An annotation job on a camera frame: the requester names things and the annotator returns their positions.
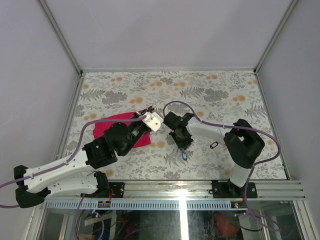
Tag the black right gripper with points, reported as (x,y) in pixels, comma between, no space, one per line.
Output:
(182,146)

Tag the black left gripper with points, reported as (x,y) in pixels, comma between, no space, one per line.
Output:
(137,115)

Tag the blue key tag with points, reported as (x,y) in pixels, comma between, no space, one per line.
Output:
(184,156)

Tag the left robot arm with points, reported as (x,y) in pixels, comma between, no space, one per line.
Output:
(79,174)

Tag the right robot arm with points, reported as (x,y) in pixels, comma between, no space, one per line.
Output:
(244,146)

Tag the black key tag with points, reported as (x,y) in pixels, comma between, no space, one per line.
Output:
(214,145)

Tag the floral patterned table mat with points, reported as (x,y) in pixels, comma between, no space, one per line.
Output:
(220,96)

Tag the pink folded cloth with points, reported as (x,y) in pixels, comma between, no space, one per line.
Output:
(100,127)

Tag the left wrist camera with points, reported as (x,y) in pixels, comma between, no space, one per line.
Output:
(153,120)

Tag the white perforated cable duct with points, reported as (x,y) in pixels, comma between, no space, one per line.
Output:
(138,205)

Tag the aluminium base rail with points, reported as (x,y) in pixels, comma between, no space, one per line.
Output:
(266,190)

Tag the left aluminium frame post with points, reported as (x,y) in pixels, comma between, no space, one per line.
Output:
(59,35)

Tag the aluminium frame post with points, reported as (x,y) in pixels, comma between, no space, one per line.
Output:
(281,25)
(59,35)

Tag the right aluminium frame post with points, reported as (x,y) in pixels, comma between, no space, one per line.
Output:
(281,25)

